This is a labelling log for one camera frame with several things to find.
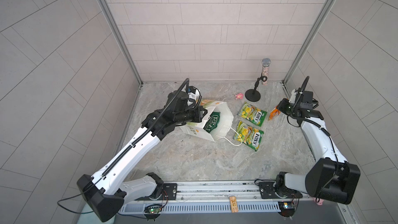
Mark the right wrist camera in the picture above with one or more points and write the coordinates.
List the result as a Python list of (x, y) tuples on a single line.
[(306, 101)]

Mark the glitter microphone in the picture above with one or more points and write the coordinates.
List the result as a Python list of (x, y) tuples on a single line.
[(265, 68)]

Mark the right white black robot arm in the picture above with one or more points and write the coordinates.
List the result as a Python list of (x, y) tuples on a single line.
[(332, 177)]

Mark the teal cloth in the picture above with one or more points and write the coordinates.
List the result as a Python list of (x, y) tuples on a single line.
[(86, 218)]

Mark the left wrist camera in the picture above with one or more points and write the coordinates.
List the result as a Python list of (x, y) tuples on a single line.
[(194, 93)]

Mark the aluminium mounting rail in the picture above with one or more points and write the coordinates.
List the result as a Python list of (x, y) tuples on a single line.
[(208, 197)]

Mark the left circuit board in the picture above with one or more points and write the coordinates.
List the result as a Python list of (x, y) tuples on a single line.
[(153, 209)]

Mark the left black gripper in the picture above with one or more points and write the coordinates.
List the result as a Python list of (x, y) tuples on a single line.
[(197, 117)]

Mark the green Fox's candy bag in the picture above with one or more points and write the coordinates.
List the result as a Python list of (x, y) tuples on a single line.
[(253, 114), (248, 135)]

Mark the orange Fox's candy bag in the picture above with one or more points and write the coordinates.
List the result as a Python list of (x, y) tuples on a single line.
[(275, 112)]

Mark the small wooden tag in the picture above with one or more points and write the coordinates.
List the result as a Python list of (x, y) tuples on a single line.
[(233, 204)]

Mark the pink object on rail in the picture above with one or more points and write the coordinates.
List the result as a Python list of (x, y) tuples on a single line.
[(319, 201)]

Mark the white paper shopping bag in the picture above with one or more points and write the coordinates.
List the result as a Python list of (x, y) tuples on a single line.
[(224, 126)]

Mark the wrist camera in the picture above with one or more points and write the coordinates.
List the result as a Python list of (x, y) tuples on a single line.
[(194, 93), (306, 101)]

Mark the small pink toy figure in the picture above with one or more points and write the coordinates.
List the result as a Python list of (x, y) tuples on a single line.
[(239, 96)]

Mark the circuit board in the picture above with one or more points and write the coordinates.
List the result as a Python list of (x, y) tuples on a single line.
[(287, 209), (153, 209)]

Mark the black microphone stand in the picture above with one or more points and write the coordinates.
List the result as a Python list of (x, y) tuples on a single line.
[(254, 95)]

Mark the dark green snack bag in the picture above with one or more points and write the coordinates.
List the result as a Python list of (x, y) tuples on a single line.
[(212, 122)]

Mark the right circuit board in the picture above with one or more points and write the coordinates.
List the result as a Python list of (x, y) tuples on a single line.
[(287, 209)]

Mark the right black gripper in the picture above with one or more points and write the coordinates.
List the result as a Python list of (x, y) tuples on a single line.
[(282, 104)]

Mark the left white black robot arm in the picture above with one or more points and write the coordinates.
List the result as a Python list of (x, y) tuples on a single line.
[(104, 191)]

